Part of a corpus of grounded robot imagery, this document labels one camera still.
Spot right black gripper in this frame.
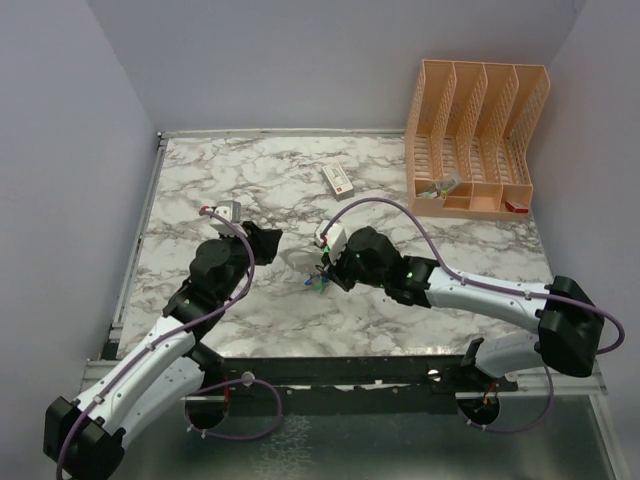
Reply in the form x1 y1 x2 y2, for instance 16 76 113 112
321 242 387 293

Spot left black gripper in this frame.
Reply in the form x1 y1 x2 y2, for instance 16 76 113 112
217 222 283 304

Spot green key tag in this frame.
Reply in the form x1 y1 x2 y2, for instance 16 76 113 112
304 275 329 292

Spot large grey keyring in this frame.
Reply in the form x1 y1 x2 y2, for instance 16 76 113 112
279 248 322 275

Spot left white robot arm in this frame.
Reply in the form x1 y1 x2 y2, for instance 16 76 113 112
43 221 282 479

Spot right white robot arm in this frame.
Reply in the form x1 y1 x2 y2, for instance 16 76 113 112
315 224 604 391

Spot small white cardboard box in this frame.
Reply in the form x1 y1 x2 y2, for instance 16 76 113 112
321 162 355 201

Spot clear bag of items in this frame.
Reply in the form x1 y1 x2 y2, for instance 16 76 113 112
422 173 462 199

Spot small red box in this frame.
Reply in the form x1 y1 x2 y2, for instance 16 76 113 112
504 200 529 214

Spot orange plastic file organizer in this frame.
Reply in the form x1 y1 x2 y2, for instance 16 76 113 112
404 60 550 221

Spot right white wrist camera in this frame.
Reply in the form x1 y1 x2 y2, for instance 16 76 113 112
314 221 348 264

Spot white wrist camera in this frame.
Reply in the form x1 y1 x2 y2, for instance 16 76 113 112
199 200 244 236
314 221 348 264

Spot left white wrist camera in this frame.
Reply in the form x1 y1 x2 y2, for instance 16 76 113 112
199 200 244 236

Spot black metal base frame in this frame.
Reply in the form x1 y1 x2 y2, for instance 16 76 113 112
181 346 517 416

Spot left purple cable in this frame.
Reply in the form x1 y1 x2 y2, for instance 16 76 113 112
54 207 284 479

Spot purple cable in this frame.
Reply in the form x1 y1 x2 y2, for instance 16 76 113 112
54 207 284 479
322 198 627 435

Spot aluminium rail frame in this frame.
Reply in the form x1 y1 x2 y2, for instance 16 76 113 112
54 130 171 480

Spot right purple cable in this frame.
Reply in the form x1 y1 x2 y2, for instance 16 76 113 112
322 198 627 435

